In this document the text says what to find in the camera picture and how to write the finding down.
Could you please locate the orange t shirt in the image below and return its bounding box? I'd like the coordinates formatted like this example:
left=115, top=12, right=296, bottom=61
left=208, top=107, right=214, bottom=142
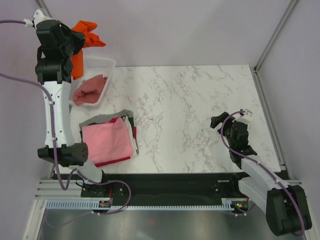
left=71, top=20, right=107, bottom=80

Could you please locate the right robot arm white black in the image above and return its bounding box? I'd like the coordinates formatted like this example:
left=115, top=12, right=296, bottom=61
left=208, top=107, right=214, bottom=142
left=210, top=109, right=312, bottom=237

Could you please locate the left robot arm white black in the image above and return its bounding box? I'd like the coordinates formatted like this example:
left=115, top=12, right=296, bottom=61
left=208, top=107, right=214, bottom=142
left=35, top=18, right=110, bottom=197

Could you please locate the white plastic basket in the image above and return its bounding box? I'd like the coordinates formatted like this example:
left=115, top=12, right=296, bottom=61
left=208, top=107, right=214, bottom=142
left=69, top=54, right=116, bottom=107

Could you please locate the dusty pink shirt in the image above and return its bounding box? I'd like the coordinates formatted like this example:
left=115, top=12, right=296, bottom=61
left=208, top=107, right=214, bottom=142
left=72, top=74, right=108, bottom=106

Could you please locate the grey folded t shirt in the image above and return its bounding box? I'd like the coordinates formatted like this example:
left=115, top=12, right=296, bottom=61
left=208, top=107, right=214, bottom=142
left=79, top=109, right=134, bottom=129

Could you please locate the white folded t shirt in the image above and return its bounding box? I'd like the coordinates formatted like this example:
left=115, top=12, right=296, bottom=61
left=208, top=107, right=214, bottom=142
left=123, top=116, right=139, bottom=158

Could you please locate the crimson folded t shirt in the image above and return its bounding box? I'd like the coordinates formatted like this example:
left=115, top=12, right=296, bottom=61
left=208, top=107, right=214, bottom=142
left=94, top=117, right=139, bottom=168

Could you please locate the pink folded t shirt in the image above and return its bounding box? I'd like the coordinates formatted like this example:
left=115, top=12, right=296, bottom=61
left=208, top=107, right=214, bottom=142
left=82, top=117, right=133, bottom=165

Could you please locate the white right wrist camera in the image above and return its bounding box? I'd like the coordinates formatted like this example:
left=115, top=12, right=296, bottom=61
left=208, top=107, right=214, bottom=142
left=236, top=109, right=253, bottom=125

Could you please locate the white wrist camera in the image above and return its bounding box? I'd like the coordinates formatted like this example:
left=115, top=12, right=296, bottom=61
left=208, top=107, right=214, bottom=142
left=32, top=9, right=52, bottom=29
left=236, top=109, right=253, bottom=125

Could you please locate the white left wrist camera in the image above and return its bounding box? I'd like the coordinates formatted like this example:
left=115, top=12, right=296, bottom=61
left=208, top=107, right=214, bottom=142
left=32, top=9, right=52, bottom=29

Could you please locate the left aluminium frame post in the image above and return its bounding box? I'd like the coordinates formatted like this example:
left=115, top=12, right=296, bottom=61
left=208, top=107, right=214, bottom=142
left=34, top=0, right=74, bottom=62

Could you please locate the aluminium frame post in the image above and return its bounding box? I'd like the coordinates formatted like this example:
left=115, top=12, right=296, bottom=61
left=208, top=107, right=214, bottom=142
left=252, top=0, right=300, bottom=75
left=34, top=0, right=74, bottom=62

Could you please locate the right aluminium frame post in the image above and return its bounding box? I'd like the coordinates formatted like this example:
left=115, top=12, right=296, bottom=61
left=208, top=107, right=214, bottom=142
left=252, top=0, right=300, bottom=75

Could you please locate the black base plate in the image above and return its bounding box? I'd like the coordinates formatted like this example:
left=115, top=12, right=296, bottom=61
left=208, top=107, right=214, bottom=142
left=81, top=172, right=248, bottom=206

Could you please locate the white slotted cable duct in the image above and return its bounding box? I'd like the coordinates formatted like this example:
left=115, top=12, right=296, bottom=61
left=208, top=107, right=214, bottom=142
left=45, top=199, right=235, bottom=211

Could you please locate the aluminium front rail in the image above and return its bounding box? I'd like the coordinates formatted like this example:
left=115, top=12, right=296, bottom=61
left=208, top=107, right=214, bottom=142
left=35, top=179, right=82, bottom=200

